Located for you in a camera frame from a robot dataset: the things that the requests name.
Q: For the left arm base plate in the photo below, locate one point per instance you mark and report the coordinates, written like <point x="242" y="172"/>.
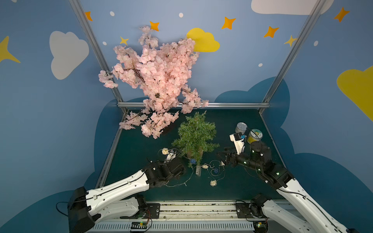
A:
<point x="145" y="211"/>

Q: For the aluminium frame right post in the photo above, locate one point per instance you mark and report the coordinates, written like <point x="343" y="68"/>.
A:
<point x="305" y="31"/>

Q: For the yellow labelled tin can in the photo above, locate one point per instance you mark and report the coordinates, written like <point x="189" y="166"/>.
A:
<point x="254" y="135"/>

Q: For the clear plastic battery box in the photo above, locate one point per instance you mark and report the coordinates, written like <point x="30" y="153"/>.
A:
<point x="198" y="170"/>

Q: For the small green christmas tree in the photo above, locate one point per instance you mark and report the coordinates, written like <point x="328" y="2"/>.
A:
<point x="195" y="138"/>

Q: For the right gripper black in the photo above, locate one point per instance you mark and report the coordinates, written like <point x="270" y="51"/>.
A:
<point x="230" y="157"/>

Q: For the right circuit board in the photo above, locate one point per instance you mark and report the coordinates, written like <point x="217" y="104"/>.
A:
<point x="260" y="227"/>

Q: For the silver tin can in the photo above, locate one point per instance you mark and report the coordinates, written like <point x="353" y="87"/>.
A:
<point x="241" y="128"/>

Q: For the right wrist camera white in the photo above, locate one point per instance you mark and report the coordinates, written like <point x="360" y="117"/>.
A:
<point x="239" y="140"/>

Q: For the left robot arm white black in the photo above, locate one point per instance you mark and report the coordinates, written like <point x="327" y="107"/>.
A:
<point x="84" y="205"/>

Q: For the circuit board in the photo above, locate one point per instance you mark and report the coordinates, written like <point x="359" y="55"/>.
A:
<point x="260" y="227"/>
<point x="138" y="226"/>

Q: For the aluminium frame left post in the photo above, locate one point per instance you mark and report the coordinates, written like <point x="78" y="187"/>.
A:
<point x="84" y="22"/>

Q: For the aluminium frame rear bar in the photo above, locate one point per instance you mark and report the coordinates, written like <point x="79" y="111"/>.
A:
<point x="210" y="105"/>

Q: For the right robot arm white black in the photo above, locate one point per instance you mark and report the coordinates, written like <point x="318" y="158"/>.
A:
<point x="314" y="219"/>

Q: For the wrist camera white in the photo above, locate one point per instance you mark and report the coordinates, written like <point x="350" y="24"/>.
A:
<point x="239" y="140"/>
<point x="170" y="157"/>

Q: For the front aluminium rail bed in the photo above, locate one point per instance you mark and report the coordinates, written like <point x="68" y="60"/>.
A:
<point x="182" y="216"/>

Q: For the pink cherry blossom tree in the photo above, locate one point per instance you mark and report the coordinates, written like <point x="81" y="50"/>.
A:
<point x="162" y="73"/>

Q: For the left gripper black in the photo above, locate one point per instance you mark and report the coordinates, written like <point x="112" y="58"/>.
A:
<point x="180" y="167"/>

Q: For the string lights with wicker balls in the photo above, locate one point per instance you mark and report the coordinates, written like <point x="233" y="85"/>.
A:
<point x="215" y="171"/>

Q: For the left circuit board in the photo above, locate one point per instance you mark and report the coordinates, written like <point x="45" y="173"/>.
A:
<point x="138" y="226"/>

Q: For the aluminium frame post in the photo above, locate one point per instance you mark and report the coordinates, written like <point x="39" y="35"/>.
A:
<point x="305" y="31"/>
<point x="84" y="22"/>

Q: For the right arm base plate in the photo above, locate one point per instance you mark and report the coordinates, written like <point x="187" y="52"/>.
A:
<point x="249" y="210"/>

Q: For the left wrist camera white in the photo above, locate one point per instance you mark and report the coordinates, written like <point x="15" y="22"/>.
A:
<point x="170" y="157"/>

